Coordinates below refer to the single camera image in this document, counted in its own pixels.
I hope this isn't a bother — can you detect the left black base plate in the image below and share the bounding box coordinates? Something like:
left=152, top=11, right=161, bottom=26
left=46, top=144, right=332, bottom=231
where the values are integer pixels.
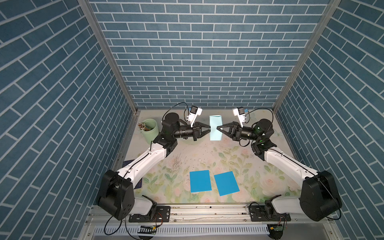
left=129, top=206, right=171, bottom=223

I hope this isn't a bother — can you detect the light blue square paper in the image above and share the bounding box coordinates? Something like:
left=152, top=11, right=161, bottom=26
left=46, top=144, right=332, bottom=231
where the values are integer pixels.
left=210, top=115, right=223, bottom=141

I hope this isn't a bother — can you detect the aluminium mounting rail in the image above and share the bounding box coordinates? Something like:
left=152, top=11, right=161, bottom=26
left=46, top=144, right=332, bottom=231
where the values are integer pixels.
left=83, top=203, right=334, bottom=225

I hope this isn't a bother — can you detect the dark blue notebook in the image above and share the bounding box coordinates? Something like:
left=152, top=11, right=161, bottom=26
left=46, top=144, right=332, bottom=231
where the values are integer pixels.
left=123, top=160, right=144, bottom=189

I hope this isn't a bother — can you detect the left camera black cable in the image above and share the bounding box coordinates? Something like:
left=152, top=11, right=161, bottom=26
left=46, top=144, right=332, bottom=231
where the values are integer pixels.
left=161, top=101, right=190, bottom=124

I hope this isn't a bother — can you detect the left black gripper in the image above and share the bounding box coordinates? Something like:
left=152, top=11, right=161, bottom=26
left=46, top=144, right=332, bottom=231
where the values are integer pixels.
left=170, top=122, right=212, bottom=143

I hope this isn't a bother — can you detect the green pencil cup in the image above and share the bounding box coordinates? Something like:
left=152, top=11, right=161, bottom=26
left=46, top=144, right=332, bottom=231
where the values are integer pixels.
left=140, top=119, right=160, bottom=144

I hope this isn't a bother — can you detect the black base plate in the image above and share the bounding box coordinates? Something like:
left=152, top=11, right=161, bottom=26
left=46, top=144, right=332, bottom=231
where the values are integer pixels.
left=129, top=206, right=171, bottom=223
left=248, top=202, right=291, bottom=223

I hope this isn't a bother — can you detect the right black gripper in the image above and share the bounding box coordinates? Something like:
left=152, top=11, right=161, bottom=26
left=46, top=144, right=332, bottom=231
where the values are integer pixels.
left=218, top=124, right=260, bottom=144

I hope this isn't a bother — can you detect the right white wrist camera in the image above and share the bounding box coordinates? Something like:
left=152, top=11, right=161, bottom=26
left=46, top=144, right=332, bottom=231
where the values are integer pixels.
left=233, top=107, right=249, bottom=128

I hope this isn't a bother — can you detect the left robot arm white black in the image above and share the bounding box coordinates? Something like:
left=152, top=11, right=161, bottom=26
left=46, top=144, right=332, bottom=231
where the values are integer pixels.
left=97, top=106, right=211, bottom=222

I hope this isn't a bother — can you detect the blue paper sheet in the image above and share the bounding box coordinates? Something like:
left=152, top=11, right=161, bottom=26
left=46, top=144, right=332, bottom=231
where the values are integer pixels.
left=190, top=170, right=212, bottom=193
left=214, top=172, right=240, bottom=196

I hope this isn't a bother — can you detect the camera black cable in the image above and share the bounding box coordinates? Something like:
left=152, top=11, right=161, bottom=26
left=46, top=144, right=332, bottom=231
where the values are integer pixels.
left=161, top=101, right=190, bottom=124
left=244, top=107, right=275, bottom=124

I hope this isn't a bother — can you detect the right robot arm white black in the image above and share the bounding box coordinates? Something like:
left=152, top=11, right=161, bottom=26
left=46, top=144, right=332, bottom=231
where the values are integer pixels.
left=217, top=119, right=343, bottom=222

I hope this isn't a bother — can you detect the blue paper sheet right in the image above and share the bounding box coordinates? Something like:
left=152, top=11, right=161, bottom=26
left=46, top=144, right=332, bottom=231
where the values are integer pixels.
left=214, top=172, right=240, bottom=196

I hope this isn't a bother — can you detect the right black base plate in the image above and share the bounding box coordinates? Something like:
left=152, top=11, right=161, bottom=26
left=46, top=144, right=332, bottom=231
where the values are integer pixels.
left=248, top=202, right=291, bottom=223

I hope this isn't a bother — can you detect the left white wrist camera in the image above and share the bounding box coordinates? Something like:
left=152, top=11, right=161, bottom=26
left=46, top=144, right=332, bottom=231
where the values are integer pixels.
left=187, top=106, right=203, bottom=127

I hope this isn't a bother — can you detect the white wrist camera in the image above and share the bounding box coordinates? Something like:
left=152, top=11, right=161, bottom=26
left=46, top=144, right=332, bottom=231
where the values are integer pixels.
left=187, top=106, right=203, bottom=127
left=233, top=107, right=249, bottom=128

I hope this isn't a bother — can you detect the right camera black cable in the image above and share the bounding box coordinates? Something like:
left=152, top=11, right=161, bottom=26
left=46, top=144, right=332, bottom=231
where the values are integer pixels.
left=244, top=107, right=275, bottom=124

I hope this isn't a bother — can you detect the blue paper sheet left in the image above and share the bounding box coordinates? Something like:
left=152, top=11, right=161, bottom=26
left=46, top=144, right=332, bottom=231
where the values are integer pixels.
left=190, top=170, right=212, bottom=193

